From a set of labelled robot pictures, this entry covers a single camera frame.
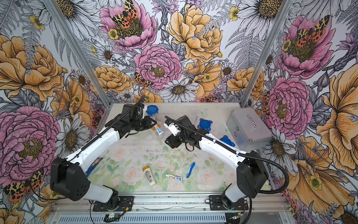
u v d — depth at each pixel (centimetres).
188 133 63
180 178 82
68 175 41
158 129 83
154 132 94
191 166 87
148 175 81
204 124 111
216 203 74
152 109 97
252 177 42
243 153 46
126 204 73
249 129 87
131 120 64
